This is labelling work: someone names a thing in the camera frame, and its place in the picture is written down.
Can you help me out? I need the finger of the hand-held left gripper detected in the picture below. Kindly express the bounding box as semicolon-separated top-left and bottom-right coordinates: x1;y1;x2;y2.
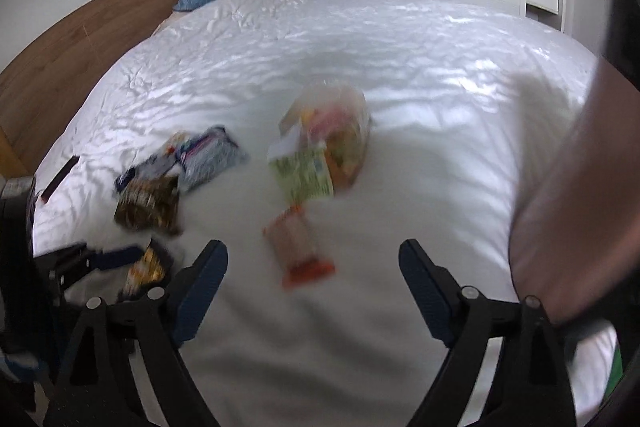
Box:
39;155;81;204
35;243;145;303

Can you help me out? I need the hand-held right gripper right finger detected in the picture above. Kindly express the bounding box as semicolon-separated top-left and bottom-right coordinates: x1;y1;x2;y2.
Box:
398;239;579;427

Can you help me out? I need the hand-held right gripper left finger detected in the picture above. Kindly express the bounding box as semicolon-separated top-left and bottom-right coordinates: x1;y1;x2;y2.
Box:
45;239;229;427

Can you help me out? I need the gold yellow snack packet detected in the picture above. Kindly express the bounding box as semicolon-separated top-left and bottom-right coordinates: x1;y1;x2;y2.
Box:
116;239;176;305

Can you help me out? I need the brown gold snack packet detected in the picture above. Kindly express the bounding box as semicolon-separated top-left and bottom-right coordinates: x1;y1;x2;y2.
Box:
114;177;183;238

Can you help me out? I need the orange-ended snack bar packet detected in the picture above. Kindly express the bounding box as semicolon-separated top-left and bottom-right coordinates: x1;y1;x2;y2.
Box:
262;204;336;290

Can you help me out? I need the clear bag of mixed snacks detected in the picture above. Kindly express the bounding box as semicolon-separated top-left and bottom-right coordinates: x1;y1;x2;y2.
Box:
266;84;373;202

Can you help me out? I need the person's right forearm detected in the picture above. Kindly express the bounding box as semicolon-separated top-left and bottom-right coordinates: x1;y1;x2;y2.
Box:
507;57;640;343

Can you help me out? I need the grey dark blue snack packet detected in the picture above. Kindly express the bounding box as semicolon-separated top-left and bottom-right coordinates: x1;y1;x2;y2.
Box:
115;154;176;195

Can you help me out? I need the blue white snack packet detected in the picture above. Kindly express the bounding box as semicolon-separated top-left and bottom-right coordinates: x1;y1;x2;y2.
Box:
172;125;251;195

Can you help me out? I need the wooden headboard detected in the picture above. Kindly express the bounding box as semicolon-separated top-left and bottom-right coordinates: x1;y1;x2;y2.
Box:
0;0;261;178

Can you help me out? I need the white quilted bed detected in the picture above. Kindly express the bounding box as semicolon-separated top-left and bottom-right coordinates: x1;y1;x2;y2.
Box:
30;0;626;427

